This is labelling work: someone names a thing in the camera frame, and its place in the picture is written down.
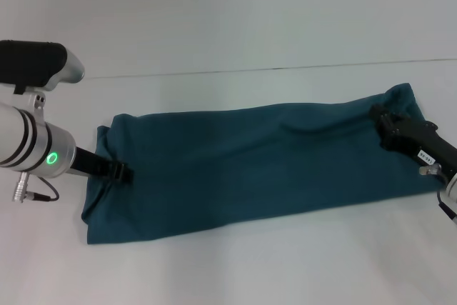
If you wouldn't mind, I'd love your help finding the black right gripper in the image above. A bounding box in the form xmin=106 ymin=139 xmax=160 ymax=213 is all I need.
xmin=368 ymin=104 xmax=457 ymax=178

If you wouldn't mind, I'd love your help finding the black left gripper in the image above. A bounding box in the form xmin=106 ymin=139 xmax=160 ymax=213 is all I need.
xmin=69 ymin=146 xmax=135 ymax=185

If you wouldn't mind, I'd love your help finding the blue FREE print t-shirt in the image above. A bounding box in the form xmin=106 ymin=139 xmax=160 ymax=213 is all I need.
xmin=81 ymin=82 xmax=448 ymax=246

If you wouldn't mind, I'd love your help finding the left gripper cable with plug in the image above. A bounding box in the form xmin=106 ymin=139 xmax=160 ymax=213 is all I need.
xmin=12 ymin=171 xmax=60 ymax=204

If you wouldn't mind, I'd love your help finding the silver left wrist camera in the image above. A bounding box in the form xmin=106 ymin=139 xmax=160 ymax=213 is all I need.
xmin=0 ymin=39 xmax=86 ymax=94

